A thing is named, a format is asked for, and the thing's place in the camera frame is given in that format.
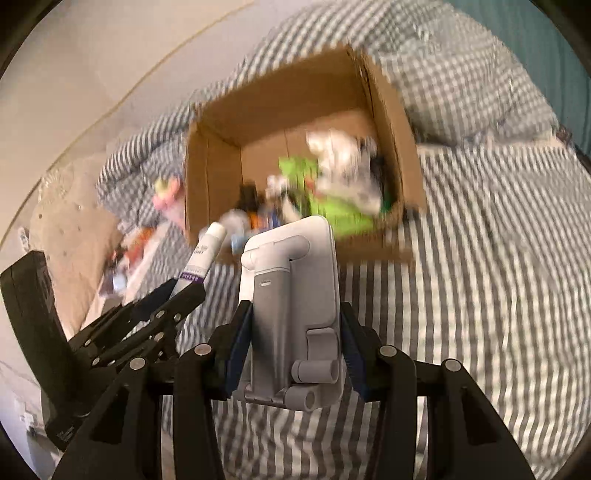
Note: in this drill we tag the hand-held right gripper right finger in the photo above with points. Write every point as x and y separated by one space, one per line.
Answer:
353 350

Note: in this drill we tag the gingham bed sheet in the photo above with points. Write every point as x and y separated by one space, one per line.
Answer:
485 277

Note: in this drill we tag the teal curtain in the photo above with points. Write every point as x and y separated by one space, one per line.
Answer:
521 27

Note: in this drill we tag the brown cardboard box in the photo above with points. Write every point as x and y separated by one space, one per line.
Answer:
212 184

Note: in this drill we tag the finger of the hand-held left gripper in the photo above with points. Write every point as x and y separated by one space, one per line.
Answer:
184 304
154 295

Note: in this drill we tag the green wet wipes pack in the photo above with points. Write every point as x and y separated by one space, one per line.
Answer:
341 212

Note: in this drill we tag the orange packet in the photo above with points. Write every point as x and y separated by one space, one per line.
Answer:
141 244

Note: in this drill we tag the white folding phone stand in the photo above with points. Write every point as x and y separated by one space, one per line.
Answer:
286 300

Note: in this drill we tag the white tube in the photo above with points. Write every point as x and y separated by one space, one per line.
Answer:
203 254

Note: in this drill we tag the white floral tissue pack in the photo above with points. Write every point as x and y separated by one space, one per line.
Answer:
341 157

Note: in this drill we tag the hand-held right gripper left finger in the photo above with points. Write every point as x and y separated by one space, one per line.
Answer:
235 341

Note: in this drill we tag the gingham pillow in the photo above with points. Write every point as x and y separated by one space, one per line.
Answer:
461 83
138 152

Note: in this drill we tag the pink toy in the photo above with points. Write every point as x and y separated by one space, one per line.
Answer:
168 198

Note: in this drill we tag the beige dotted cushion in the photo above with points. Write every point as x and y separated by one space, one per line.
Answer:
69 230

